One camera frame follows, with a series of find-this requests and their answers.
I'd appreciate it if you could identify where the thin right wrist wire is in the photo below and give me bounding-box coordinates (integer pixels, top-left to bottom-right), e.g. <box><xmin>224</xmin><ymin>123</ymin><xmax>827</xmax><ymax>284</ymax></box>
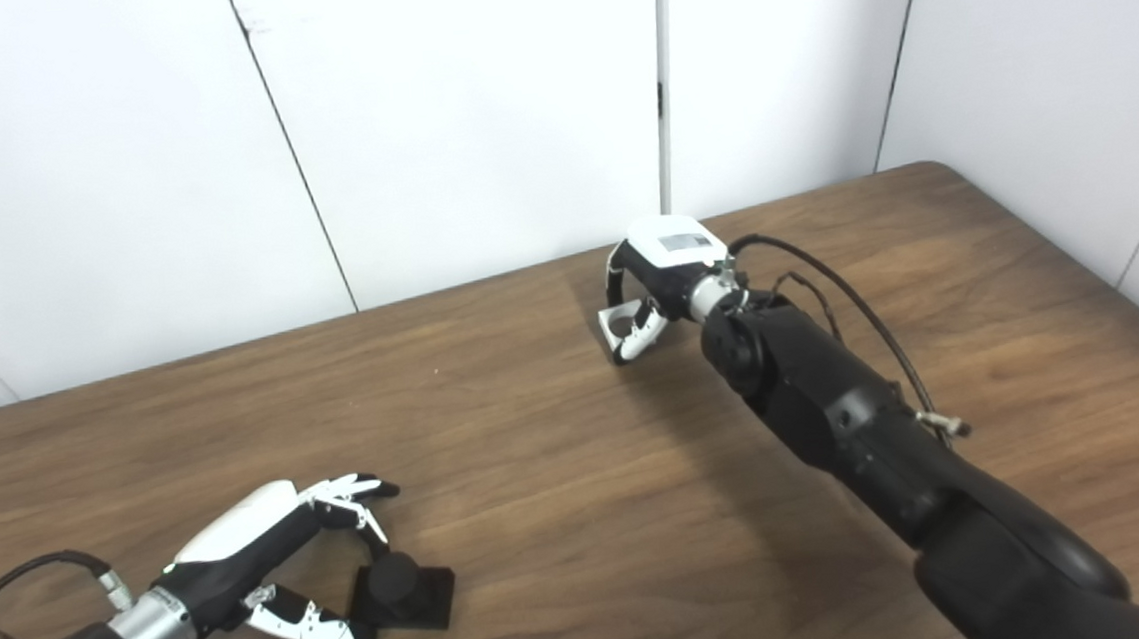
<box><xmin>772</xmin><ymin>269</ymin><xmax>843</xmax><ymax>346</ymax></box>

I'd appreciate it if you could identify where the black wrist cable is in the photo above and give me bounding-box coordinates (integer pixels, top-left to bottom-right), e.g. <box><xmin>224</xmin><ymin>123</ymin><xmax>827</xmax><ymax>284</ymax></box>
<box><xmin>727</xmin><ymin>220</ymin><xmax>973</xmax><ymax>454</ymax></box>
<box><xmin>0</xmin><ymin>547</ymin><xmax>137</xmax><ymax>639</ymax></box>

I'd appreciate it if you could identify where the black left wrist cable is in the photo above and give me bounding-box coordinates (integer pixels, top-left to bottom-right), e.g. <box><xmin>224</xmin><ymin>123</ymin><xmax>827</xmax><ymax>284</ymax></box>
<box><xmin>0</xmin><ymin>547</ymin><xmax>137</xmax><ymax>639</ymax></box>

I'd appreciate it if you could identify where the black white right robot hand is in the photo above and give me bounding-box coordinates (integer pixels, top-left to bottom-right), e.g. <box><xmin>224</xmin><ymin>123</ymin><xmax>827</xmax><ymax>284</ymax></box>
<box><xmin>600</xmin><ymin>210</ymin><xmax>738</xmax><ymax>366</ymax></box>

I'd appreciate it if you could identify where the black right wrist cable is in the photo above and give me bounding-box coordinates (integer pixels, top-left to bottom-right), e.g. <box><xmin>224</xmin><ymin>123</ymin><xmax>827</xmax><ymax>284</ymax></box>
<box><xmin>727</xmin><ymin>220</ymin><xmax>973</xmax><ymax>454</ymax></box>

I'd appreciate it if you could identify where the black peg with square base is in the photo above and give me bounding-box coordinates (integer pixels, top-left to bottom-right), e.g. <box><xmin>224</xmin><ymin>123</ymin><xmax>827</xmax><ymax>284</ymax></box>
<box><xmin>345</xmin><ymin>548</ymin><xmax>459</xmax><ymax>637</ymax></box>

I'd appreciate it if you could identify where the white square piece with hole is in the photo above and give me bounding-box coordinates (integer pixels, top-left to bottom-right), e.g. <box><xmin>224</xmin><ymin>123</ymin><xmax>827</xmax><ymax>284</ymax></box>
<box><xmin>599</xmin><ymin>304</ymin><xmax>648</xmax><ymax>358</ymax></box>

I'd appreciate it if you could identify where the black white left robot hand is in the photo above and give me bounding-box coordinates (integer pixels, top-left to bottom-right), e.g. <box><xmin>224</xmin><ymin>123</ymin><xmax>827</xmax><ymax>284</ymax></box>
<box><xmin>145</xmin><ymin>471</ymin><xmax>411</xmax><ymax>639</ymax></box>

